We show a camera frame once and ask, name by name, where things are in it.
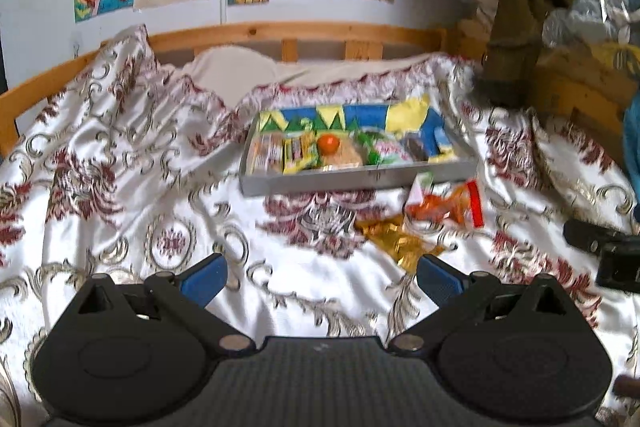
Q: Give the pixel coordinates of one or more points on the blue cloth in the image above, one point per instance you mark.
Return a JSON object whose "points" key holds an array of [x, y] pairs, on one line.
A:
{"points": [[632, 157]]}

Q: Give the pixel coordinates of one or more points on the floral printed blanket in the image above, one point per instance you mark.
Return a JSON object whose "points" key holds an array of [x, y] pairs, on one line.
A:
{"points": [[125, 167]]}

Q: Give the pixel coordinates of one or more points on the gold foil snack wrapper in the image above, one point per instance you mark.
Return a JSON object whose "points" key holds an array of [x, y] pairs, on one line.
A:
{"points": [[402, 244]]}

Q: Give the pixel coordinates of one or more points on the orange tomato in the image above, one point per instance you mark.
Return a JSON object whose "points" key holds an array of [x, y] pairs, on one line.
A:
{"points": [[329, 143]]}

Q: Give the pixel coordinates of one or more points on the green and white snack packet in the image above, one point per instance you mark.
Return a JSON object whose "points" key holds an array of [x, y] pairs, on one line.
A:
{"points": [[421, 187]]}

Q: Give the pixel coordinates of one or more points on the wooden bed post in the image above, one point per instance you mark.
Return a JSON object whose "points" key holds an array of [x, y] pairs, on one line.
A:
{"points": [[510, 42]]}

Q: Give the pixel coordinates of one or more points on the white pink-green snack packet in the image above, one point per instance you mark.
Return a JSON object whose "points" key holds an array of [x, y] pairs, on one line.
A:
{"points": [[395, 151]]}

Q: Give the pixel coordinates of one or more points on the grey tray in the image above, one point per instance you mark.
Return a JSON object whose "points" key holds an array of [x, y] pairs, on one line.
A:
{"points": [[325, 181]]}

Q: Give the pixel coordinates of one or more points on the clear cracker packet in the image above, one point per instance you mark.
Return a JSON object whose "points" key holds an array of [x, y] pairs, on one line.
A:
{"points": [[344, 158]]}

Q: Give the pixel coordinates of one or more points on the pink striped wafer packet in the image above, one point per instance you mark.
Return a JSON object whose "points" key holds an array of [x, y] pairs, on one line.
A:
{"points": [[266, 153]]}

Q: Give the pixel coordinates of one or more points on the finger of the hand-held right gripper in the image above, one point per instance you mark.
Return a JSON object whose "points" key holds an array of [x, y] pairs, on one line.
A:
{"points": [[585, 234]]}

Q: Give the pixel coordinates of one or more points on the orange snack bag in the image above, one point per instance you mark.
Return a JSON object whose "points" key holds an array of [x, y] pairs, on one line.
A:
{"points": [[450, 207]]}

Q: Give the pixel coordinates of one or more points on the yellow candy packet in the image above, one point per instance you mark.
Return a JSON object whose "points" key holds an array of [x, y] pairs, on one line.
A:
{"points": [[299, 153]]}

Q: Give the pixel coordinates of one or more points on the colourful tray liner paper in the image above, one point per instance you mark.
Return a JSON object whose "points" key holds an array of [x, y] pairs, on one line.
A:
{"points": [[370, 114]]}

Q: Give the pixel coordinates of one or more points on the clear plastic bag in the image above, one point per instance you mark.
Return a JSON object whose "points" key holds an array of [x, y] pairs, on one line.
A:
{"points": [[600, 7]]}

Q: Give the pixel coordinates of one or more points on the wooden bed headboard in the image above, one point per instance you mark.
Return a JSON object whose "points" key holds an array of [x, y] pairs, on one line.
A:
{"points": [[580, 97]]}

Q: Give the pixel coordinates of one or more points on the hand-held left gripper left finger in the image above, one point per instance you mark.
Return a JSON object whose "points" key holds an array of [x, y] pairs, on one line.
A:
{"points": [[204, 281]]}

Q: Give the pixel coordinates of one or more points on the dark brown snack packet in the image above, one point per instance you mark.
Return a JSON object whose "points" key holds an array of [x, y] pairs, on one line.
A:
{"points": [[417, 148]]}

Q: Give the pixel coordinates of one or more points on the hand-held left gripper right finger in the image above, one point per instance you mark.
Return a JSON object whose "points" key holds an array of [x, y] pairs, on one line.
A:
{"points": [[440, 279]]}

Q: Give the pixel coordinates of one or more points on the wooden bed rail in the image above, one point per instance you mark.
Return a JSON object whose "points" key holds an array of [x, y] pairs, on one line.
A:
{"points": [[310, 31]]}

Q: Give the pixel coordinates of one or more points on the small green snack packet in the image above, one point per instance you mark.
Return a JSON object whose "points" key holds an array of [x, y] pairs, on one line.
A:
{"points": [[369, 147]]}

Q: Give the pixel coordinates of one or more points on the white bed sheet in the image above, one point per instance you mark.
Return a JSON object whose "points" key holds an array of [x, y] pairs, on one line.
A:
{"points": [[235, 69]]}

